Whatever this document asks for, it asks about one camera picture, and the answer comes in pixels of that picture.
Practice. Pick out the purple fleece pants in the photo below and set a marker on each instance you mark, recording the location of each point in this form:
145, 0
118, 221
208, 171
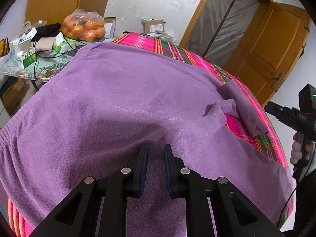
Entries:
123, 91

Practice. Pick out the green white medicine box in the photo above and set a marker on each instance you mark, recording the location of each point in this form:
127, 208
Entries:
27, 59

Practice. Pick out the wooden wardrobe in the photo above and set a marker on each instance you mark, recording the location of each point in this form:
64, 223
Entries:
49, 0

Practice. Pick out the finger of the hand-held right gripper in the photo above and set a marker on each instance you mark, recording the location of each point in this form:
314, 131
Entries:
279, 112

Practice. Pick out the green white tissue pack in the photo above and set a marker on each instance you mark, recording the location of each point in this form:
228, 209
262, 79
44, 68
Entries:
63, 44

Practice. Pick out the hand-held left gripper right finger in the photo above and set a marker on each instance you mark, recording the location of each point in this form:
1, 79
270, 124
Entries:
167, 170

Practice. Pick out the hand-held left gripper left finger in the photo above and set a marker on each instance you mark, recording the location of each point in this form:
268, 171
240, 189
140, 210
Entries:
144, 167

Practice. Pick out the wooden door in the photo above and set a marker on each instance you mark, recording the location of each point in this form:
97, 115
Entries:
269, 42

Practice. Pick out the wooden door frame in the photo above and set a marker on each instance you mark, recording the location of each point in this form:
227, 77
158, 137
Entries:
195, 17

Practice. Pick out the pink plaid blanket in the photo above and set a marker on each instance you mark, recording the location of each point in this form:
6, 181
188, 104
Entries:
209, 65

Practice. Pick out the person's dark clothing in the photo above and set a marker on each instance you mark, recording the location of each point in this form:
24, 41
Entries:
303, 207

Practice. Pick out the person's right hand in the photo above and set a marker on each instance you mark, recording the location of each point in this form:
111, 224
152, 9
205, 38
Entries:
295, 153

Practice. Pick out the beige cloth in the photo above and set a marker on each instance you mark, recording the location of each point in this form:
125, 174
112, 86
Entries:
45, 44

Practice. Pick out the black cloth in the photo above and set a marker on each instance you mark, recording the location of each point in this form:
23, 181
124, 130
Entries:
47, 32

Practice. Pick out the bag of oranges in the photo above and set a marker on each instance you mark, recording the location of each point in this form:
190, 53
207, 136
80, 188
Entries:
86, 29

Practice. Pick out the clear plastic sheet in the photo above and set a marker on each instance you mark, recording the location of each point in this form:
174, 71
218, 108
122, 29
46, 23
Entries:
222, 17

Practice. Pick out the brown cardboard box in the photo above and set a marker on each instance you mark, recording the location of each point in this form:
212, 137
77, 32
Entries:
153, 26

